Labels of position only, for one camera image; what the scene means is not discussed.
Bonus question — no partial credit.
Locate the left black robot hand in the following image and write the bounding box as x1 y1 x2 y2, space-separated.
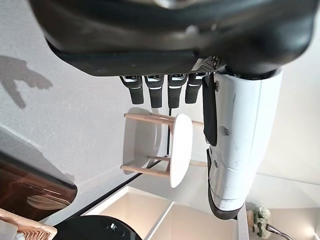
27 0 320 221

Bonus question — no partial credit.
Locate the round glass washing machine door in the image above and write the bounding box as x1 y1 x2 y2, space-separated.
53 214 144 240

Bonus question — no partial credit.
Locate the black baseboard strip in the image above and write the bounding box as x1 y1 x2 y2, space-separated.
165 106 174 158

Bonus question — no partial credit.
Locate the white chair with wooden legs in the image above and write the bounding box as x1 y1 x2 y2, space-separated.
120 106 209 189

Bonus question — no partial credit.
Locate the white counter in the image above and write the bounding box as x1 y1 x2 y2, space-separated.
79 172 320 240

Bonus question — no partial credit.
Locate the potted white flower plant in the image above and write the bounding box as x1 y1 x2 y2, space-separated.
251 204 273 240

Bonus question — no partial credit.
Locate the dark brown wooden tray stand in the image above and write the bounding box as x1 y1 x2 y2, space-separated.
0 149 78 223

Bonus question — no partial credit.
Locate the wicker laundry basket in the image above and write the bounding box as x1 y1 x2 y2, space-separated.
0 207 58 240

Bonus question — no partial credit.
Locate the white garment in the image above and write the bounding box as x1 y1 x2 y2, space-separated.
0 221 18 240

